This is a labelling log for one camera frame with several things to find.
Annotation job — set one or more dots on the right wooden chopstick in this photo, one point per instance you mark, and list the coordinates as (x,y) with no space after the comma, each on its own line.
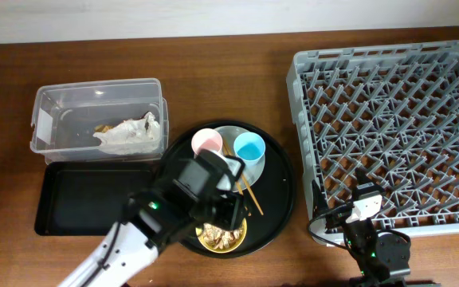
(250,191)

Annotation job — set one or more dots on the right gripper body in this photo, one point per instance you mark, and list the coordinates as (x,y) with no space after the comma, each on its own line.
(338,218)

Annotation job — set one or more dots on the wooden chopstick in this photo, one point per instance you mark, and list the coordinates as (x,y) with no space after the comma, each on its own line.
(237,184)
(250,191)

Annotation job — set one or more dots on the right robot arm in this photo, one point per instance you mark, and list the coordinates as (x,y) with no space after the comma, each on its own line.
(382,255)

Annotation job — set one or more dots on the white napkin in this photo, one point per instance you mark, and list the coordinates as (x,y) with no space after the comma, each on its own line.
(141,136)

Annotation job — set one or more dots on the clear plastic bin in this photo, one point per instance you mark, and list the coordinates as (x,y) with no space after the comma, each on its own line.
(65,116)

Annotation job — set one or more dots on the gold snack wrapper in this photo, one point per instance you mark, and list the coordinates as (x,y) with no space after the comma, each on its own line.
(103,128)

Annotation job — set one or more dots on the food scraps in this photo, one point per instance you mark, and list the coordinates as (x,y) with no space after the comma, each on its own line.
(219,239)

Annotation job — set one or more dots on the left wooden chopstick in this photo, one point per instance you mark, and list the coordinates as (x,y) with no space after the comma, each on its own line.
(237,184)

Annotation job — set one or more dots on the grey dishwasher rack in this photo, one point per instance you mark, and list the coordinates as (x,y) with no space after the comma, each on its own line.
(392,110)

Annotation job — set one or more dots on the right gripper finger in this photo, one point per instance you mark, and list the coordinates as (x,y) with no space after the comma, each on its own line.
(364,184)
(319,201)

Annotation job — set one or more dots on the pink cup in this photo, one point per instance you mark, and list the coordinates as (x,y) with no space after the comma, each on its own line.
(207,139)

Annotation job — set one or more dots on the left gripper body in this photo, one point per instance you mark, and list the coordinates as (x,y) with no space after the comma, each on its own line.
(223,210)

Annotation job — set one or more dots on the blue cup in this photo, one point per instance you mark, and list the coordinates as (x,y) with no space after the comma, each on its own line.
(250,147)

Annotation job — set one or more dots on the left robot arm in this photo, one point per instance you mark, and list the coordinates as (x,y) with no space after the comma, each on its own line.
(150,221)

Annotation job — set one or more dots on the round black tray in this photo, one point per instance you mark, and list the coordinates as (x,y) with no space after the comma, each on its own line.
(275,191)

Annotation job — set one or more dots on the yellow bowl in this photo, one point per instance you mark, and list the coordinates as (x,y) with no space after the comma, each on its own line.
(199,230)

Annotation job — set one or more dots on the black rectangular tray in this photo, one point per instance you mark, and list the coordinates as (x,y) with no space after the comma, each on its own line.
(86,198)

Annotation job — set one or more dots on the light grey plate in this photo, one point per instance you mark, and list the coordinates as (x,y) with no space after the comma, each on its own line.
(229,134)

